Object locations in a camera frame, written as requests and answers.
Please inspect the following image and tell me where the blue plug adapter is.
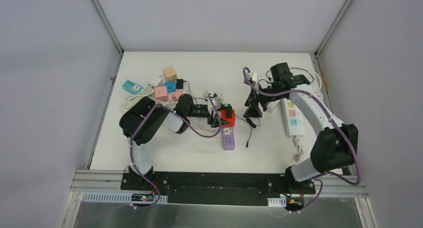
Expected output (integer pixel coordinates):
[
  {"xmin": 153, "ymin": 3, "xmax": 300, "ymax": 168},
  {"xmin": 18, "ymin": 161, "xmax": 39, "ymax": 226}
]
[{"xmin": 164, "ymin": 81, "xmax": 177, "ymax": 92}]

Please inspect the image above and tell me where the long white power strip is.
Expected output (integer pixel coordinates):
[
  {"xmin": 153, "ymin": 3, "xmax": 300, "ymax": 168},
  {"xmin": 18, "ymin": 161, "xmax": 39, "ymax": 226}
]
[{"xmin": 281, "ymin": 98, "xmax": 305, "ymax": 163}]

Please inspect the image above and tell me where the white cord of orange strip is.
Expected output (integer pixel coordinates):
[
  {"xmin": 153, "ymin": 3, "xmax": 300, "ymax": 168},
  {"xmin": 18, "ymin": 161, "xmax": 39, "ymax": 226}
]
[{"xmin": 155, "ymin": 99, "xmax": 181, "ymax": 110}]

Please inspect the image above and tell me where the pink cube socket adapter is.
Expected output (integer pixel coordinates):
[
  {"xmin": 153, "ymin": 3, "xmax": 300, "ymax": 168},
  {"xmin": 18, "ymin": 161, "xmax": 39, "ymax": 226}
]
[{"xmin": 171, "ymin": 89, "xmax": 184, "ymax": 102}]

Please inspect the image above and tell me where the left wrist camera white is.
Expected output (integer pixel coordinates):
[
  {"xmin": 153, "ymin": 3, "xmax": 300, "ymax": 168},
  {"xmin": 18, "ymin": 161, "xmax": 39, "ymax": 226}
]
[{"xmin": 208, "ymin": 95, "xmax": 221, "ymax": 113}]

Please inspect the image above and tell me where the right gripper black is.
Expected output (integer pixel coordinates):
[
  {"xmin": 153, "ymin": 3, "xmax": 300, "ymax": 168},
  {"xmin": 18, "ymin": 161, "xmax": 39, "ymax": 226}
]
[{"xmin": 243, "ymin": 83, "xmax": 285, "ymax": 118}]

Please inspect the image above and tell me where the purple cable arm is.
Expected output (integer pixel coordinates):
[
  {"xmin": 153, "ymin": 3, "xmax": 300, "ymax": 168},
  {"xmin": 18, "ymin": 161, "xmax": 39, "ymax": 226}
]
[
  {"xmin": 124, "ymin": 92, "xmax": 222, "ymax": 210},
  {"xmin": 242, "ymin": 67, "xmax": 363, "ymax": 218}
]

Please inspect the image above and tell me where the teal power strip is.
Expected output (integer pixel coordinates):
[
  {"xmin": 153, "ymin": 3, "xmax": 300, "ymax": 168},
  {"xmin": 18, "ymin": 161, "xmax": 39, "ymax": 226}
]
[{"xmin": 122, "ymin": 80, "xmax": 151, "ymax": 98}]

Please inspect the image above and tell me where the white coiled cord at back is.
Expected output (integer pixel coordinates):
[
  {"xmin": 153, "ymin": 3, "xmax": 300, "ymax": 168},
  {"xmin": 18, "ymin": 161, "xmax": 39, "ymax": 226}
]
[{"xmin": 202, "ymin": 90, "xmax": 226, "ymax": 103}]

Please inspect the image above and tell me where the white cord of teal strip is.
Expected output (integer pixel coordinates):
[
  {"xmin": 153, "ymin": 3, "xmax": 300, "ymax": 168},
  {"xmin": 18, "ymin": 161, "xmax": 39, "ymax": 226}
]
[{"xmin": 120, "ymin": 86, "xmax": 156, "ymax": 116}]

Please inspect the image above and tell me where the light pink cube adapter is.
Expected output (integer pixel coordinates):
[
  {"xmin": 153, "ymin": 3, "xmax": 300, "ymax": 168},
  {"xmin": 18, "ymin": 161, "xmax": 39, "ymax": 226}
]
[{"xmin": 155, "ymin": 86, "xmax": 169, "ymax": 102}]

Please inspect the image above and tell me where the white cube adapter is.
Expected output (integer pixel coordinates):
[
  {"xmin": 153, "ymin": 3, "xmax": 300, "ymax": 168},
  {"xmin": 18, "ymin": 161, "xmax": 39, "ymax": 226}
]
[{"xmin": 148, "ymin": 75, "xmax": 164, "ymax": 88}]

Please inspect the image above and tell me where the red cube socket adapter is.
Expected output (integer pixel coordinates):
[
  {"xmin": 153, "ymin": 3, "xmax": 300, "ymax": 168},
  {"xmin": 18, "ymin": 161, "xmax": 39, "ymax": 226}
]
[{"xmin": 221, "ymin": 109, "xmax": 236, "ymax": 128}]

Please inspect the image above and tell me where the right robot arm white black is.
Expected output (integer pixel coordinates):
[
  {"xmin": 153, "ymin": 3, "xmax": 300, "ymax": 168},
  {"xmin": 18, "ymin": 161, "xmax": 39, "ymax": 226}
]
[{"xmin": 242, "ymin": 62, "xmax": 361, "ymax": 193}]

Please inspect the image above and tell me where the black mounting base plate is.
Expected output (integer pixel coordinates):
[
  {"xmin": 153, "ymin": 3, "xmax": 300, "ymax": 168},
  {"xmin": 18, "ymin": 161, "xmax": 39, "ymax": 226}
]
[{"xmin": 120, "ymin": 170, "xmax": 316, "ymax": 206}]

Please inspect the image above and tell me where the purple power strip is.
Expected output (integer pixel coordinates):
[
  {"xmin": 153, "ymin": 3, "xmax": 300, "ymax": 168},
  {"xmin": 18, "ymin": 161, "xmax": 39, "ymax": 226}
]
[{"xmin": 222, "ymin": 127, "xmax": 235, "ymax": 151}]

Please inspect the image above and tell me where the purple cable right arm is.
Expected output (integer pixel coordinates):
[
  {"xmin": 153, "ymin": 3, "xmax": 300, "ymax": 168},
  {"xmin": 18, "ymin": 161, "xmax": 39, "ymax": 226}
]
[{"xmin": 242, "ymin": 67, "xmax": 363, "ymax": 218}]

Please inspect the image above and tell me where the beige cube adapter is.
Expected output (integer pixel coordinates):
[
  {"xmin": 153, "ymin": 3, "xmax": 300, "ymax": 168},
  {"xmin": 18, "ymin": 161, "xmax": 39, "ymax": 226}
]
[{"xmin": 163, "ymin": 66, "xmax": 178, "ymax": 82}]

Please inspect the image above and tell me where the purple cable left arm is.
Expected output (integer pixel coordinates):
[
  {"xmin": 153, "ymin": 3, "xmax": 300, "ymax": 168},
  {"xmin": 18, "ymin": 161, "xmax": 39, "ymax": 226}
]
[{"xmin": 124, "ymin": 92, "xmax": 222, "ymax": 210}]

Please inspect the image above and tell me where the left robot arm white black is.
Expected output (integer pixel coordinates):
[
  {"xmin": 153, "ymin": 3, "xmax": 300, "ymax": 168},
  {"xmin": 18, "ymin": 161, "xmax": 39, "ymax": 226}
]
[{"xmin": 119, "ymin": 94, "xmax": 234, "ymax": 190}]

